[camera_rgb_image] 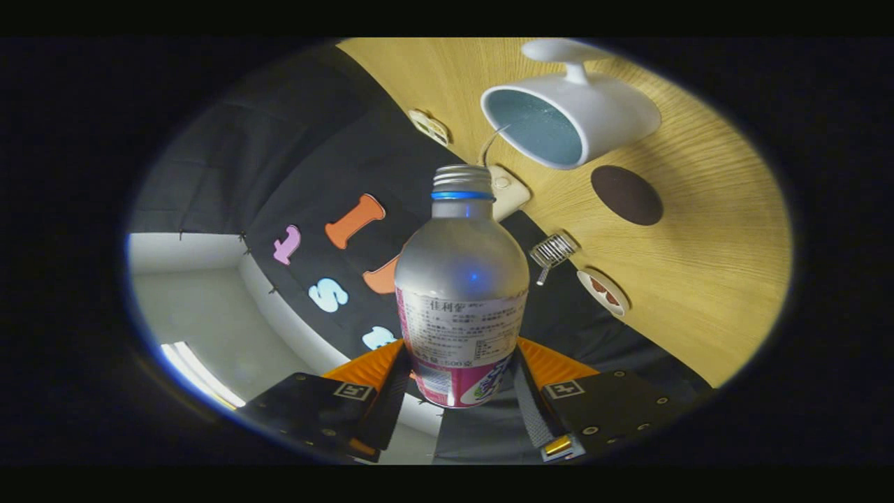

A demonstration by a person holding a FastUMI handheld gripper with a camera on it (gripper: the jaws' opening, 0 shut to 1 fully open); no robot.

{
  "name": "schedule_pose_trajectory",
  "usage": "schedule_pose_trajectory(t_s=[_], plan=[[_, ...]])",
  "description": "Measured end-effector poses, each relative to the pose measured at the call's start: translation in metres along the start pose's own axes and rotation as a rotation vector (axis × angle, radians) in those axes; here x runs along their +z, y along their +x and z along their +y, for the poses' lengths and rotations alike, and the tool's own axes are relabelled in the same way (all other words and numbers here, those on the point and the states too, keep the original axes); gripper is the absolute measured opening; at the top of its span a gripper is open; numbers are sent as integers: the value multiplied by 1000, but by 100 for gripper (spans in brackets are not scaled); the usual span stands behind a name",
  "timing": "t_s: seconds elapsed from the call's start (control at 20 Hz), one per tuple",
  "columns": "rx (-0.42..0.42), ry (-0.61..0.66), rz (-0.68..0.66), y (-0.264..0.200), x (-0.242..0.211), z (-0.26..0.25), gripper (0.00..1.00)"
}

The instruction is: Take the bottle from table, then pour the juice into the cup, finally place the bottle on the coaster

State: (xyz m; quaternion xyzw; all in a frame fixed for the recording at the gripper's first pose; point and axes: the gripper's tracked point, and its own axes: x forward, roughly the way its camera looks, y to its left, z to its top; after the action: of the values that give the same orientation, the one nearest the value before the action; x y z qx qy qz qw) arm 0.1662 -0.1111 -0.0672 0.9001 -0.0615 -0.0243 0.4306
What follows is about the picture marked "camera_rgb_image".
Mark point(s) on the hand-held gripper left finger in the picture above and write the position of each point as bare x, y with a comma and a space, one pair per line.
387, 412

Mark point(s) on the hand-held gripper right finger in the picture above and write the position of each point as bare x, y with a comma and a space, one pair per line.
534, 416

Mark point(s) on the silver juice bottle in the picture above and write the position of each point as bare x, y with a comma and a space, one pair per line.
457, 279

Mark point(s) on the dark brown round coaster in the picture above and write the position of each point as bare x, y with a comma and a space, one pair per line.
627, 195

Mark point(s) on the white cup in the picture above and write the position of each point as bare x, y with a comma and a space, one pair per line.
614, 105

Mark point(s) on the white round plate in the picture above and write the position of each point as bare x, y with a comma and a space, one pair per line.
585, 283

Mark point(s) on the reddish brown meat pieces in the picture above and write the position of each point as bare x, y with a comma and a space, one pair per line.
604, 291

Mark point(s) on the ceiling light panel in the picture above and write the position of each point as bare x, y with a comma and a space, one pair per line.
202, 377

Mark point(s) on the wooden table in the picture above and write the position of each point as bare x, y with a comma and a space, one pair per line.
698, 265

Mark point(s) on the white toaster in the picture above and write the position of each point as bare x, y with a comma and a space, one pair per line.
511, 192

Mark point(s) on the black backdrop cloth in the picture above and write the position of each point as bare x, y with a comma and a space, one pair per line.
279, 161

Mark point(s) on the white divided tray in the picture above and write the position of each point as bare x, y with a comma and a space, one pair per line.
429, 127

